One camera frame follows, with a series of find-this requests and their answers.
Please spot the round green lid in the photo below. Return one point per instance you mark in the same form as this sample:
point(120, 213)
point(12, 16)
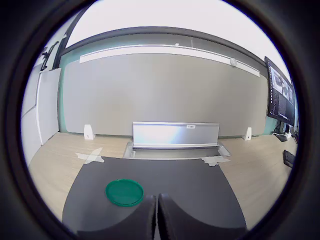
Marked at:
point(124, 192)

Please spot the dark grey mat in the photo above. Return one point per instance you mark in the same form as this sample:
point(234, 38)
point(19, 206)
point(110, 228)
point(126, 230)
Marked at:
point(190, 180)

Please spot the white tape piece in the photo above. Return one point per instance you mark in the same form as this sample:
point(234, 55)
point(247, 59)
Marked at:
point(215, 160)
point(90, 156)

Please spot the grey partition panel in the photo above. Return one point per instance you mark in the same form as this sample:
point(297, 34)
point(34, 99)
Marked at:
point(160, 92)

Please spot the black keyboard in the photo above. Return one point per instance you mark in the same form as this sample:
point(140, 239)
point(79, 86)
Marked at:
point(289, 157)

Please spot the white side partition panel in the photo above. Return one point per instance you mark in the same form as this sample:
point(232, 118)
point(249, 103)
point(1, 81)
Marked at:
point(40, 110)

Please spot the black computer monitor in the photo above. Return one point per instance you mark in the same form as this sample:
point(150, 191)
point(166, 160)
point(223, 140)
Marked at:
point(280, 90)

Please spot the white partition foot bracket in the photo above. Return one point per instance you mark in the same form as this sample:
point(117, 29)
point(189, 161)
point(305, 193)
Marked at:
point(247, 134)
point(88, 132)

